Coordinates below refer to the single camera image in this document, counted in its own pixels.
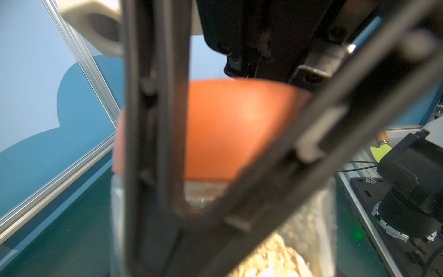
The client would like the brown-lid oatmeal jar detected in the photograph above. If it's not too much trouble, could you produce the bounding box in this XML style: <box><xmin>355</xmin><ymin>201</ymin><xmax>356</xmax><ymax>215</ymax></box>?
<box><xmin>111</xmin><ymin>78</ymin><xmax>336</xmax><ymax>277</ymax></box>

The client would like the green spatula wooden handle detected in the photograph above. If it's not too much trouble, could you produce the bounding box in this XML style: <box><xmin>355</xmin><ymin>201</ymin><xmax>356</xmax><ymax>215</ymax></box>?
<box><xmin>370</xmin><ymin>130</ymin><xmax>392</xmax><ymax>162</ymax></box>

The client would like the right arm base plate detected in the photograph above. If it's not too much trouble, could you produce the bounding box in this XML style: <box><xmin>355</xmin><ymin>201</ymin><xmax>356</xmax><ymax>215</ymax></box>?
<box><xmin>349</xmin><ymin>178</ymin><xmax>443</xmax><ymax>277</ymax></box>

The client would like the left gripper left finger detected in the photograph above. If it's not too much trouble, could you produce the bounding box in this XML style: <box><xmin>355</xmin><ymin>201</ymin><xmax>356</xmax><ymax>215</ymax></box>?
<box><xmin>122</xmin><ymin>1</ymin><xmax>192</xmax><ymax>277</ymax></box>

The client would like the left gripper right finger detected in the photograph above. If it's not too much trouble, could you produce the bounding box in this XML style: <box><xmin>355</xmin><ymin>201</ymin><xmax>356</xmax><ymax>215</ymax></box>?
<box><xmin>197</xmin><ymin>1</ymin><xmax>443</xmax><ymax>277</ymax></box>

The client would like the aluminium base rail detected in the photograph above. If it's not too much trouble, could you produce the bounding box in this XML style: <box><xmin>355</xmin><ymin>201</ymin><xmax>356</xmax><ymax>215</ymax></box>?
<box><xmin>338</xmin><ymin>118</ymin><xmax>443</xmax><ymax>277</ymax></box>

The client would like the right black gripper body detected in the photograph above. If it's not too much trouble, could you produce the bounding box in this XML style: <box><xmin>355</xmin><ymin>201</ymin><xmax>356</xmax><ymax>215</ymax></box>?
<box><xmin>196</xmin><ymin>0</ymin><xmax>380</xmax><ymax>91</ymax></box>

